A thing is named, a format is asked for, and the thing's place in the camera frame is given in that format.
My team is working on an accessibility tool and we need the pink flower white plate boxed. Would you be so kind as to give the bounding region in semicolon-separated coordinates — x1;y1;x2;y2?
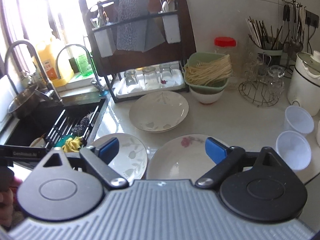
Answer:
146;134;215;182

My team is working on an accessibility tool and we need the white plastic bowl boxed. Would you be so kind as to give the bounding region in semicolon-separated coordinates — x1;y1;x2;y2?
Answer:
284;106;315;137
276;131;312;172

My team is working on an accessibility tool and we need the large leaf pattern plate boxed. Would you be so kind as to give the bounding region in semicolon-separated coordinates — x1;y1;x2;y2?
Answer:
129;91;189;133

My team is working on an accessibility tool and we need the chrome kitchen faucet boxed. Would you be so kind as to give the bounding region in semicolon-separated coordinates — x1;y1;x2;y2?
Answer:
4;39;63;105

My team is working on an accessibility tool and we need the yellow cleaning cloth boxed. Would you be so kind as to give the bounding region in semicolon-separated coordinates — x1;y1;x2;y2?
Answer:
62;137;82;153

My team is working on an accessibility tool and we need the steel wool scrubber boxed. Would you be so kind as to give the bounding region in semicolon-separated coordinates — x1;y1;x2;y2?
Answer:
72;113;93;137

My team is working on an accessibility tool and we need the black sink drain rack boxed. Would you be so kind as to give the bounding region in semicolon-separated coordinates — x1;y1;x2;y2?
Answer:
44;103;102;150

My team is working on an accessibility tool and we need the steel pot in sink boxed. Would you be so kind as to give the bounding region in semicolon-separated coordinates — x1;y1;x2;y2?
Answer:
8;84;40;119

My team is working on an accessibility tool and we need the white ceramic bowl red base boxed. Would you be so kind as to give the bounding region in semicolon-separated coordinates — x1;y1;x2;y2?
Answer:
190;88;224;105

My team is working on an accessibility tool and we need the left upside-down glass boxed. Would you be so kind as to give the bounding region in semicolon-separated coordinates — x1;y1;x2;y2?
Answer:
124;69;139;87

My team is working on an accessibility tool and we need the upside-down glass cup on rack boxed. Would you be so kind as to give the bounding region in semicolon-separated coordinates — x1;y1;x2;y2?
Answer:
266;66;285;98

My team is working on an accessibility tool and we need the green detergent bottle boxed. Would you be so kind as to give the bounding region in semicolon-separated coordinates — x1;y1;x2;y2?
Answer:
75;53;93;77

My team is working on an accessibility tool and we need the bundle of dry noodles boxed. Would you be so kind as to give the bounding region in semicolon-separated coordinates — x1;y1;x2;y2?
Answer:
184;54;232;87

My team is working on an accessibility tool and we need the white drip tray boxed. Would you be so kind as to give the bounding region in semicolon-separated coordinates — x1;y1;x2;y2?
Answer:
114;66;185;99

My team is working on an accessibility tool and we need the middle upside-down glass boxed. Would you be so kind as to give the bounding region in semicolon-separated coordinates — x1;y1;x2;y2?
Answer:
142;66;159;89

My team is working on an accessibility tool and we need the orange juice bottle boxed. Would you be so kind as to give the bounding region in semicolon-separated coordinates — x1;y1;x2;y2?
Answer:
36;35;74;87

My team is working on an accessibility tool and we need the white electric cooking pot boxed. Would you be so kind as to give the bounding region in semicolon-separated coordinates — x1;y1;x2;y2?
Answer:
287;50;320;116

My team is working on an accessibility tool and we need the right upside-down glass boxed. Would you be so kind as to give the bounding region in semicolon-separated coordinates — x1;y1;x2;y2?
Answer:
159;63;173;84

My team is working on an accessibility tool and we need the green colander basket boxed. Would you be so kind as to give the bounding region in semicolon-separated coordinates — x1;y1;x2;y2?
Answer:
184;52;232;91

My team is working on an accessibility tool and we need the chopstick holder with chopsticks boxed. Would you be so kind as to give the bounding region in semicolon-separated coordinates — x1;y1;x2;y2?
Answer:
246;17;289;66

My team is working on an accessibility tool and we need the dark dish drying rack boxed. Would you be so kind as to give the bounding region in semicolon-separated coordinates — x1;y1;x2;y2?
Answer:
86;0;197;104

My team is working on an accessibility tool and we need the grey cutting board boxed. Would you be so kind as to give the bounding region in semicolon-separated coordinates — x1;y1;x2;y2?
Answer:
117;0;149;51

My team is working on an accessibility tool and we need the hanging utensil stand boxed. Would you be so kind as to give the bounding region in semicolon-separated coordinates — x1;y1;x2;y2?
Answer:
282;0;306;79

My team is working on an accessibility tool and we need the wire glass holder rack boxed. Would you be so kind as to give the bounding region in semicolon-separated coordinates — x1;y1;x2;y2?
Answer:
238;53;279;107

